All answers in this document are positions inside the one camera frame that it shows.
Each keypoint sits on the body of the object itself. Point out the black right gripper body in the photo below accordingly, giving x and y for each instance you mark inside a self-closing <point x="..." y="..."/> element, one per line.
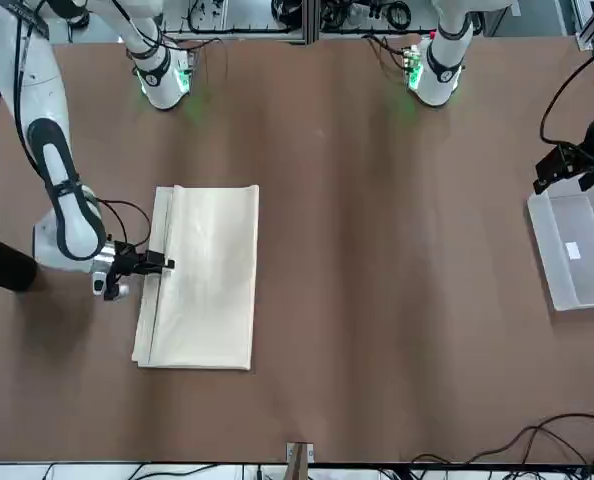
<point x="129" y="261"/>

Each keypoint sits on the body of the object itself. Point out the cream tablecloth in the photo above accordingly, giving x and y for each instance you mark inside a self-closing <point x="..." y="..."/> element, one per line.
<point x="207" y="280"/>

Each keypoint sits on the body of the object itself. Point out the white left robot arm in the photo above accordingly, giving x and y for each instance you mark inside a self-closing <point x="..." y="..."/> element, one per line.
<point x="444" y="65"/>

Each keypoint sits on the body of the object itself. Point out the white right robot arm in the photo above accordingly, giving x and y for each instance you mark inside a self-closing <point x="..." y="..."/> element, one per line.
<point x="42" y="85"/>

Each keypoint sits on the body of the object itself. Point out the small white label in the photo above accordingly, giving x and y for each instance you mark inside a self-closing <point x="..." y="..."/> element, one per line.
<point x="573" y="250"/>

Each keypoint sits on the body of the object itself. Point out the translucent plastic bin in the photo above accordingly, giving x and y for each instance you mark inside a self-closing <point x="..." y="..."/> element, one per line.
<point x="552" y="250"/>

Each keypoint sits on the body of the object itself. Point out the black cylinder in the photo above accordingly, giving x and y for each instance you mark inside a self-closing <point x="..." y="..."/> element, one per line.
<point x="4" y="262"/>

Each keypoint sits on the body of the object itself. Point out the aluminium post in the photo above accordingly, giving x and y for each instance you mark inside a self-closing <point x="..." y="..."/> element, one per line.
<point x="299" y="460"/>

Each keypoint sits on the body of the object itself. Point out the aluminium frame rail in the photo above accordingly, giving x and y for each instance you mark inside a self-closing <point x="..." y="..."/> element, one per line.
<point x="307" y="34"/>

